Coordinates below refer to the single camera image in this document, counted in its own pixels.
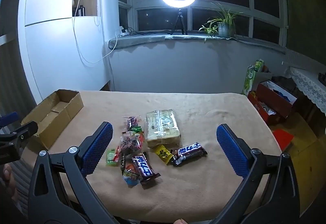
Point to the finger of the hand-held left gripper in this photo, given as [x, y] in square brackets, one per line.
[20, 133]
[9, 118]

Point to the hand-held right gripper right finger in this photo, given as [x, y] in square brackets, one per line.
[231, 150]

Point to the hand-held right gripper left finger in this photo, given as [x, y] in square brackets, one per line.
[99, 147]

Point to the brown cardboard box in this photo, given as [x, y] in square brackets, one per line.
[53, 114]

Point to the dark chocolate bar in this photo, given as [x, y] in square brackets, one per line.
[144, 166]
[189, 152]

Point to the colourful snack packet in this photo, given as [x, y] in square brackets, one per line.
[130, 177]

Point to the yellow candy packet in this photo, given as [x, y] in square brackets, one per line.
[163, 153]

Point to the person's left hand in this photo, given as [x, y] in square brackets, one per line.
[7, 175]

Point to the green gum packet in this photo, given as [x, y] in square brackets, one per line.
[111, 158]

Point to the red snack stick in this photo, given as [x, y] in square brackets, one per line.
[117, 154]

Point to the small green candy packet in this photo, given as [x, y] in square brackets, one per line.
[135, 129]

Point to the red folder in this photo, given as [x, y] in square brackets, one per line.
[282, 137]

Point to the red box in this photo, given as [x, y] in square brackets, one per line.
[277, 109]

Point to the beige cracker pack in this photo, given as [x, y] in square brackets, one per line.
[163, 127]

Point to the green bottle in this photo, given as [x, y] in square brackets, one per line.
[248, 81]

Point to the white cabinet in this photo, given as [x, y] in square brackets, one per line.
[51, 48]

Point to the white lace cloth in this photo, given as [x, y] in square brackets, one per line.
[308, 84]

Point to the white power strip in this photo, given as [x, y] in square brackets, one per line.
[124, 33]

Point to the potted green plant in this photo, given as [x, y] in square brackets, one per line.
[224, 28]

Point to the black tripod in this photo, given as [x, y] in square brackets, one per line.
[179, 20]

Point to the green curtain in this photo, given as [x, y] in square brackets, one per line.
[305, 10]

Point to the white window frame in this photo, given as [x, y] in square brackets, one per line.
[191, 10]

